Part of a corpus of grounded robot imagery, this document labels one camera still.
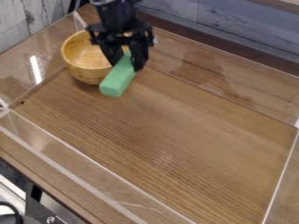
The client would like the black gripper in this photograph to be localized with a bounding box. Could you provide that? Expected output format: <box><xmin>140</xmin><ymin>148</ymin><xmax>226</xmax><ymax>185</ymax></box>
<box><xmin>86</xmin><ymin>0</ymin><xmax>155</xmax><ymax>72</ymax></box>

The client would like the green rectangular block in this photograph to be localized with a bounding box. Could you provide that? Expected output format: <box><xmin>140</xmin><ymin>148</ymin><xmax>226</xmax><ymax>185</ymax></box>
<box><xmin>99</xmin><ymin>52</ymin><xmax>136</xmax><ymax>98</ymax></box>

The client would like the brown wooden bowl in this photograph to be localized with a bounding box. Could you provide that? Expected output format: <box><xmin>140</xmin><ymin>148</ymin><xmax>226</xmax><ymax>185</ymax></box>
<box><xmin>60</xmin><ymin>31</ymin><xmax>112</xmax><ymax>86</ymax></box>

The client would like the black metal table bracket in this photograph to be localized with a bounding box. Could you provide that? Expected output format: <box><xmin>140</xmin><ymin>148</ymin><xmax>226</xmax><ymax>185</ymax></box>
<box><xmin>26</xmin><ymin>185</ymin><xmax>68</xmax><ymax>224</ymax></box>

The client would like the black cable bottom left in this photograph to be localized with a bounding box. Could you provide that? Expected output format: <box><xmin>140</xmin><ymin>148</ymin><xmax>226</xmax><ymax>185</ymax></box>
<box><xmin>0</xmin><ymin>200</ymin><xmax>24</xmax><ymax>224</ymax></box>

